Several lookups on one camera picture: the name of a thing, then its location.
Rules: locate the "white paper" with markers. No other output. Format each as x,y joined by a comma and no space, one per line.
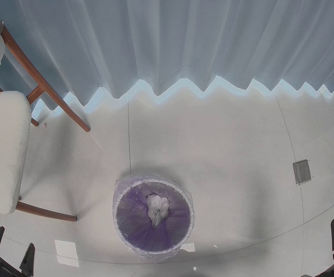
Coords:
157,209

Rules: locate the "white trash bin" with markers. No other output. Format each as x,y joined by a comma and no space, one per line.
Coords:
172,249

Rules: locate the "pale blue curtain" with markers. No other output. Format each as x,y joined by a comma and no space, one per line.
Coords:
184,24

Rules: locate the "white cushioned wooden chair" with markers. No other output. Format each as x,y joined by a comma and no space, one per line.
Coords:
5,149

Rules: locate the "purple plastic bag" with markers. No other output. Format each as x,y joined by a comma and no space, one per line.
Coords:
138,226

